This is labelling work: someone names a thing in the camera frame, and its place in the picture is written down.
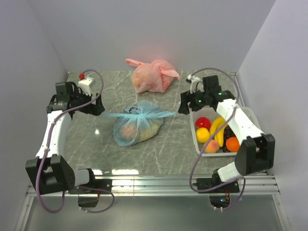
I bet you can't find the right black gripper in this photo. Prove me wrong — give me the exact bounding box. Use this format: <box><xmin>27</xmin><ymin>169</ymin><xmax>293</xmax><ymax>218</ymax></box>
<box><xmin>179</xmin><ymin>87</ymin><xmax>210</xmax><ymax>115</ymax></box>

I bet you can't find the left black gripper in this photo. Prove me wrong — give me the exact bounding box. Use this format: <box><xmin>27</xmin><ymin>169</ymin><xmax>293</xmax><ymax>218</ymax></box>
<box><xmin>70</xmin><ymin>87</ymin><xmax>104</xmax><ymax>116</ymax></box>

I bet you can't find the blue plastic bag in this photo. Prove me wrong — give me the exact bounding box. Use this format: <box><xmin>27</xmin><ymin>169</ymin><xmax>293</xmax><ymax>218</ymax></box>
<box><xmin>104</xmin><ymin>100</ymin><xmax>176</xmax><ymax>147</ymax></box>

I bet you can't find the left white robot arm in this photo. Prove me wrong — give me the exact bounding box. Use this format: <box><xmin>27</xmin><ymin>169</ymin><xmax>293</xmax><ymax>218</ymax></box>
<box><xmin>26</xmin><ymin>77</ymin><xmax>105</xmax><ymax>195</ymax></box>

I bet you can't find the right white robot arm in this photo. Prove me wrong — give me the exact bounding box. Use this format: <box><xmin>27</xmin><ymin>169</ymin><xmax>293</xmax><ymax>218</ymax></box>
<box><xmin>178</xmin><ymin>75</ymin><xmax>275</xmax><ymax>193</ymax></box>

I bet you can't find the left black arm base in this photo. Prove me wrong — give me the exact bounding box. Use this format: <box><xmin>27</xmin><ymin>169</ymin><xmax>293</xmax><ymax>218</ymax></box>
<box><xmin>68</xmin><ymin>179</ymin><xmax>113</xmax><ymax>210</ymax></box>

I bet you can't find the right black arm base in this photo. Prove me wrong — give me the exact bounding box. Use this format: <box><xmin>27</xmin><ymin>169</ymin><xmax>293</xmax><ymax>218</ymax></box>
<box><xmin>193</xmin><ymin>177</ymin><xmax>240</xmax><ymax>211</ymax></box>

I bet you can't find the red fake apple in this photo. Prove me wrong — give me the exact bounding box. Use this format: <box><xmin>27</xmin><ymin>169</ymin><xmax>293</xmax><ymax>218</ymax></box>
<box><xmin>195</xmin><ymin>116</ymin><xmax>211</xmax><ymax>130</ymax></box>

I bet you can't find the pink tied plastic bag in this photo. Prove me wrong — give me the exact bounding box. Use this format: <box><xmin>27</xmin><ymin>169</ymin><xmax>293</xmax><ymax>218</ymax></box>
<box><xmin>125</xmin><ymin>59</ymin><xmax>180</xmax><ymax>93</ymax></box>

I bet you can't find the yellow fake banana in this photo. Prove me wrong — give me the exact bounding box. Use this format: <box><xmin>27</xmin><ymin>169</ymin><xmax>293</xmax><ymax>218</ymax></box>
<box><xmin>209</xmin><ymin>116</ymin><xmax>227</xmax><ymax>147</ymax></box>

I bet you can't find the yellow fake orange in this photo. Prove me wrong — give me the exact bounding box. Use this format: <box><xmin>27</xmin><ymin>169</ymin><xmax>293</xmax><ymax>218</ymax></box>
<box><xmin>195</xmin><ymin>128</ymin><xmax>210</xmax><ymax>143</ymax></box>

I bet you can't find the dark fake grape bunch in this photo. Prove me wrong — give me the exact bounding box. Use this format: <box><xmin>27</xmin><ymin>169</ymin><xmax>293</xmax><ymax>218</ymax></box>
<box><xmin>222</xmin><ymin>126</ymin><xmax>235</xmax><ymax>153</ymax></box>

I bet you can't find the fake peach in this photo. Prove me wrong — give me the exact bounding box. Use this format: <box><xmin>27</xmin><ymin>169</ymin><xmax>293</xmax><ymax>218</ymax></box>
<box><xmin>205</xmin><ymin>140</ymin><xmax>220</xmax><ymax>154</ymax></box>

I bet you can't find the white plastic basket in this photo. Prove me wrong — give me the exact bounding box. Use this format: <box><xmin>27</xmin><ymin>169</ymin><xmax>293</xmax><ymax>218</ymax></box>
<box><xmin>189</xmin><ymin>107</ymin><xmax>261</xmax><ymax>157</ymax></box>

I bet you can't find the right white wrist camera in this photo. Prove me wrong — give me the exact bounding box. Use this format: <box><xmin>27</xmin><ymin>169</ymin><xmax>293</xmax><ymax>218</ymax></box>
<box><xmin>186</xmin><ymin>75</ymin><xmax>201</xmax><ymax>93</ymax></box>

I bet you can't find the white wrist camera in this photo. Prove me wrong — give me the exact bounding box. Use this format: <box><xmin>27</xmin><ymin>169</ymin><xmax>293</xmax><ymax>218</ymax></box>
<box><xmin>78</xmin><ymin>77</ymin><xmax>94</xmax><ymax>96</ymax></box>
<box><xmin>186</xmin><ymin>75</ymin><xmax>201</xmax><ymax>93</ymax></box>

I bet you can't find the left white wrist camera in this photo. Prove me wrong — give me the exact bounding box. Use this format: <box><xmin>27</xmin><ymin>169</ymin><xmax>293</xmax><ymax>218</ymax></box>
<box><xmin>78</xmin><ymin>77</ymin><xmax>94</xmax><ymax>96</ymax></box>

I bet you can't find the aluminium rail frame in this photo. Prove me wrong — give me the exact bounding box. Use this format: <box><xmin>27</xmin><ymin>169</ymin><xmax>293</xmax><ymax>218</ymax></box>
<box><xmin>14</xmin><ymin>71</ymin><xmax>292</xmax><ymax>231</ymax></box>

